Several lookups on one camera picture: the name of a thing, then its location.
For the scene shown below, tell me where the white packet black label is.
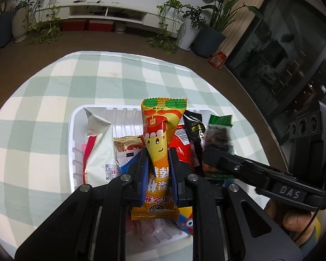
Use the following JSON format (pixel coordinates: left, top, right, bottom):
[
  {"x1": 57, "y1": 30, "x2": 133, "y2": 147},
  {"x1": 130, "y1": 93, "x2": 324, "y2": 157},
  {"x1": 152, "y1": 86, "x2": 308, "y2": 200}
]
[{"x1": 116, "y1": 150, "x2": 140, "y2": 167}]

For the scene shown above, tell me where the orange snack packet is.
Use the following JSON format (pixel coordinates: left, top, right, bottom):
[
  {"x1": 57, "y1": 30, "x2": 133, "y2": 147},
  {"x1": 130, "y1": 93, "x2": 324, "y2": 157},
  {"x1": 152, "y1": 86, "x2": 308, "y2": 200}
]
[{"x1": 131, "y1": 98, "x2": 188, "y2": 221}]

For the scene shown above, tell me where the person's right hand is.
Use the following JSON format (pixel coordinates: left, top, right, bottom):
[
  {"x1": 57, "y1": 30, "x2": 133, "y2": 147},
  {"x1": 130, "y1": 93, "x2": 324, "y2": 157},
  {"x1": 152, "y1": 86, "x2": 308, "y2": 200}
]
[{"x1": 264, "y1": 198, "x2": 318, "y2": 240}]

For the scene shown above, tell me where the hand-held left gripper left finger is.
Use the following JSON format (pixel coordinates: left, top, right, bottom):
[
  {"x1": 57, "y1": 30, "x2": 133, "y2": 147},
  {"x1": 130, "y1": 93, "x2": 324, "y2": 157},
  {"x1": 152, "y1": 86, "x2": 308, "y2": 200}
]
[{"x1": 15, "y1": 147, "x2": 150, "y2": 261}]

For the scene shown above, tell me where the large plant dark pot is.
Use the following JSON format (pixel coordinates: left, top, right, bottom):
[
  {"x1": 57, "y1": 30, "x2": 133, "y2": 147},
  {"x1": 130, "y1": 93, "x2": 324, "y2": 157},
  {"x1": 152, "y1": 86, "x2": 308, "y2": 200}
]
[{"x1": 191, "y1": 0, "x2": 271, "y2": 58}]

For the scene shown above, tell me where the plant in tall white pot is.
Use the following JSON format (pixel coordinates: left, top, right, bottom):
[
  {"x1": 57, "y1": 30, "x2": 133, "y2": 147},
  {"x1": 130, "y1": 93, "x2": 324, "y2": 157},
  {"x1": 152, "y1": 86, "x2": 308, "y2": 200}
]
[{"x1": 179, "y1": 5, "x2": 207, "y2": 52}]

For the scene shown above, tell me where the trailing plant on cabinet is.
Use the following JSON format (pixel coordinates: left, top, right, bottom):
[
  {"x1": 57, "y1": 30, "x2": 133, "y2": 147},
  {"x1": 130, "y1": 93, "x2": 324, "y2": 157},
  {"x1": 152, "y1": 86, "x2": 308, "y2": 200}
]
[{"x1": 148, "y1": 0, "x2": 186, "y2": 54}]

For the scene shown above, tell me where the pink snack packet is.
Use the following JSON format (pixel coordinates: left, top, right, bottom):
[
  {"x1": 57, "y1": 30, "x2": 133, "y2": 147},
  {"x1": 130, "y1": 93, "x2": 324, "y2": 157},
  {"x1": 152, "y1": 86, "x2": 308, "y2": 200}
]
[{"x1": 129, "y1": 217, "x2": 181, "y2": 241}]

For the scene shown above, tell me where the white tv cabinet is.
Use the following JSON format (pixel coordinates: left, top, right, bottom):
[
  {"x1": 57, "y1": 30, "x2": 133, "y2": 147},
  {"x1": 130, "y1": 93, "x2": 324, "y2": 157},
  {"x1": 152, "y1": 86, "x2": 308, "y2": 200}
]
[{"x1": 34, "y1": 1, "x2": 185, "y2": 33}]

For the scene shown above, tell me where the white red snack packet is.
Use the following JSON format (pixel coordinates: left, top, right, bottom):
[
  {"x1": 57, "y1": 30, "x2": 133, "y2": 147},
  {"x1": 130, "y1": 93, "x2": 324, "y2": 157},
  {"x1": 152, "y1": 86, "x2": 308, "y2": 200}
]
[{"x1": 81, "y1": 107, "x2": 120, "y2": 185}]

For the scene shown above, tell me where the red storage box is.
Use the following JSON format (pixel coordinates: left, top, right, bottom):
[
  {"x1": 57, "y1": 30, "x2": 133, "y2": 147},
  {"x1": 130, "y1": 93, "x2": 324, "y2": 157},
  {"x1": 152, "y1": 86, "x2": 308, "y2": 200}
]
[
  {"x1": 87, "y1": 20, "x2": 115, "y2": 32},
  {"x1": 62, "y1": 20, "x2": 86, "y2": 31}
]

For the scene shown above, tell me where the black snack packet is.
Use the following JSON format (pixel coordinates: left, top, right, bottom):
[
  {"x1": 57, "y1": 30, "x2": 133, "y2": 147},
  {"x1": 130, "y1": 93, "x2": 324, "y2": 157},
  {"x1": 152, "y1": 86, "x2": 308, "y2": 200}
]
[{"x1": 183, "y1": 111, "x2": 206, "y2": 169}]

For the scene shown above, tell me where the yellow blue snack packet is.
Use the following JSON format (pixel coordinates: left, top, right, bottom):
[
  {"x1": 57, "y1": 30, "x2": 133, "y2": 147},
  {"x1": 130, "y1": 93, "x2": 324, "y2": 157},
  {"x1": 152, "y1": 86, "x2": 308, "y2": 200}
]
[{"x1": 178, "y1": 207, "x2": 194, "y2": 235}]

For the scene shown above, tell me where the white plastic tray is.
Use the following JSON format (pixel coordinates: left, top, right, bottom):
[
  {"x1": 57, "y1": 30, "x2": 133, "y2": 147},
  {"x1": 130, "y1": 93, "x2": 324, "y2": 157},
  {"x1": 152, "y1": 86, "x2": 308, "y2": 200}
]
[{"x1": 69, "y1": 105, "x2": 220, "y2": 246}]

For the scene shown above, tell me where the green snack packet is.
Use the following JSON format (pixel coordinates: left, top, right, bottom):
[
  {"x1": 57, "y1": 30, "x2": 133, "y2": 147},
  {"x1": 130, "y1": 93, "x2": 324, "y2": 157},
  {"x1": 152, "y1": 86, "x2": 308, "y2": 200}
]
[{"x1": 202, "y1": 114, "x2": 235, "y2": 180}]

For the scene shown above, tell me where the red gold candy packet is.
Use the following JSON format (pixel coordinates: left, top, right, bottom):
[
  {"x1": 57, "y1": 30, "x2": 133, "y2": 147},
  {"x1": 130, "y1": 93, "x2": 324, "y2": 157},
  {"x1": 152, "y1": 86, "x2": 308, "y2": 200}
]
[{"x1": 113, "y1": 136, "x2": 144, "y2": 153}]

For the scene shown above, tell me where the plant in ribbed white pot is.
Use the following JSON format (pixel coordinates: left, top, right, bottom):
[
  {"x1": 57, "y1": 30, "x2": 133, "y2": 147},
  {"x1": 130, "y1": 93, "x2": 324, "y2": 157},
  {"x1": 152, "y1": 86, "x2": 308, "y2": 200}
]
[{"x1": 11, "y1": 0, "x2": 35, "y2": 43}]

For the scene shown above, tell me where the green checkered tablecloth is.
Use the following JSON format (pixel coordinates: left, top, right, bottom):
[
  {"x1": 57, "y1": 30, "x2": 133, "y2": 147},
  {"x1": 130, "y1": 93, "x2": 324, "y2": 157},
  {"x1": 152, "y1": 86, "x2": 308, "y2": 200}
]
[{"x1": 0, "y1": 50, "x2": 291, "y2": 252}]

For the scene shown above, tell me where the trailing plant beside cabinet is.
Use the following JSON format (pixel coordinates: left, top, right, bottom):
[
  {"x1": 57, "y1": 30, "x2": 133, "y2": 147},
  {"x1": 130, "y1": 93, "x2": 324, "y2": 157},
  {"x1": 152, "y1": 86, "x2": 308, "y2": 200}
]
[{"x1": 29, "y1": 0, "x2": 66, "y2": 46}]

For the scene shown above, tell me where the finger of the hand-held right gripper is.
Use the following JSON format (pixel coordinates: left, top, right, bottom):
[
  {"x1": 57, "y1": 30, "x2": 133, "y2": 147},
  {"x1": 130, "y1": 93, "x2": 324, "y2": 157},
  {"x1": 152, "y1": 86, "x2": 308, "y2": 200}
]
[{"x1": 202, "y1": 145, "x2": 288, "y2": 187}]

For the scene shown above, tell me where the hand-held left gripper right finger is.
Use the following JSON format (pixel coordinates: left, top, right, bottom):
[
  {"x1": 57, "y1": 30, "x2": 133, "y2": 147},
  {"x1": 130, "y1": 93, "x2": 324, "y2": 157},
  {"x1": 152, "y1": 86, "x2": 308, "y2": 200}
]
[{"x1": 168, "y1": 147, "x2": 303, "y2": 261}]

